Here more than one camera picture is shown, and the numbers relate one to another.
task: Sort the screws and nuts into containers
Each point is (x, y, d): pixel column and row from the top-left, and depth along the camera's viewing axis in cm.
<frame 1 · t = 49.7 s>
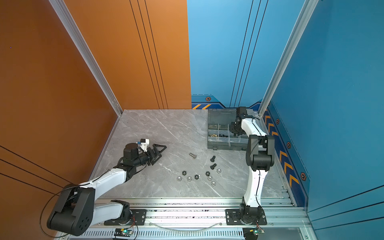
left hand: (164, 150, 85), fingers open
right hand: (234, 130, 102), fingers closed
clear plastic organizer box: (219, 136, 102), point 4 cm above the table
brass wing nut: (213, 135, 107), on the table
silver hex bolt: (194, 156, 96), on the table
black hex bolt upper: (212, 159, 96), on the table
black hex bolt lower: (212, 167, 91), point 2 cm above the table
black hex nut left: (184, 172, 90), on the table
black hex nut middle: (196, 177, 89), on the table
silver hex nut left: (179, 178, 87), on the table
silver hex nut: (189, 178, 87), point 2 cm above the table
black hex nut: (207, 173, 89), on the table
silver hex nut right: (218, 170, 91), on the table
silver hex nut lower: (210, 178, 87), point 2 cm above the table
silver hex nut lowest: (213, 183, 86), on the table

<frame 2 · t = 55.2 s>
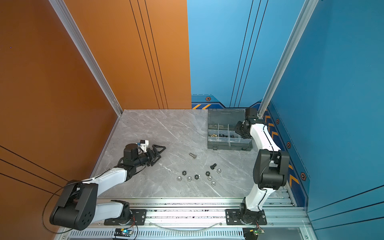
left hand: (163, 150, 86), fingers open
right hand: (236, 130, 93), fingers closed
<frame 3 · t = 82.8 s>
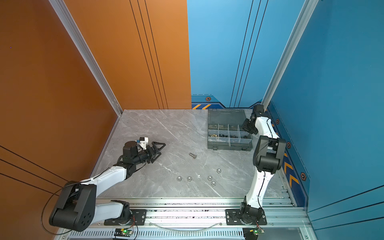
left hand: (163, 147, 85), fingers open
right hand: (245, 127, 99), fingers closed
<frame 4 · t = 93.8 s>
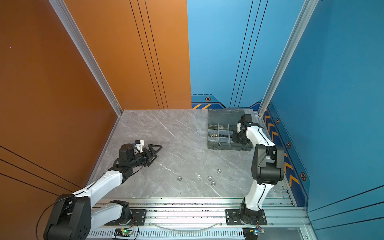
left hand: (159, 150, 84), fingers open
right hand: (235, 139, 96), fingers closed
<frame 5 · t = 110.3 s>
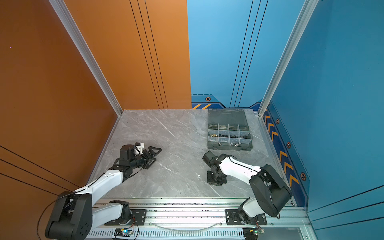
left hand: (159, 152, 86), fingers open
right hand: (210, 184, 84), fingers closed
